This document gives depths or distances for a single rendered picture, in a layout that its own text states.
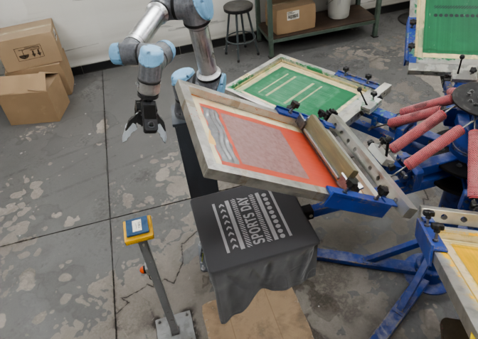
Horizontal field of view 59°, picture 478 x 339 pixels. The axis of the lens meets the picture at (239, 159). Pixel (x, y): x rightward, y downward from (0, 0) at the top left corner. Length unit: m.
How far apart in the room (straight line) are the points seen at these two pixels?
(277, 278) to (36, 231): 2.21
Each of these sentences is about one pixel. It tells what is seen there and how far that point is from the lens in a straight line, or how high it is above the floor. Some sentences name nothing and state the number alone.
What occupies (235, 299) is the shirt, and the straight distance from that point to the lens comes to 2.02.
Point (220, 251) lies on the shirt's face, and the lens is 1.83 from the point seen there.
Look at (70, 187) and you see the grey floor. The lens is 3.90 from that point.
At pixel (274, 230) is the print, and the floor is 0.95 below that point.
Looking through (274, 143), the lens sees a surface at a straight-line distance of 1.73.
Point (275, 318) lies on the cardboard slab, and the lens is 2.71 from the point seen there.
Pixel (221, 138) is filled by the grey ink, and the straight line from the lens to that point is 1.53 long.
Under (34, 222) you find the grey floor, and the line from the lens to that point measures 3.74.
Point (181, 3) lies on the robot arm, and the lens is 1.79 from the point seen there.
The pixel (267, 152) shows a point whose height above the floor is 1.36.
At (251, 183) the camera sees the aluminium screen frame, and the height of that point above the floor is 1.45.
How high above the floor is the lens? 2.39
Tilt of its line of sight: 40 degrees down
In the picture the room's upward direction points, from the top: 6 degrees counter-clockwise
